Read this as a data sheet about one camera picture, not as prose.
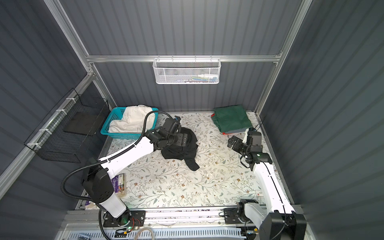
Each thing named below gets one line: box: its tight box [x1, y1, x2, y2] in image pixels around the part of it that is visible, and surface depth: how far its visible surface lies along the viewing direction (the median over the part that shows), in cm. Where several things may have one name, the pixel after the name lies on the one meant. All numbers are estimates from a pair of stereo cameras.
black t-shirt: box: [161, 127, 200, 171], surface depth 95 cm
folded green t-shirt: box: [211, 104, 253, 133], surface depth 110 cm
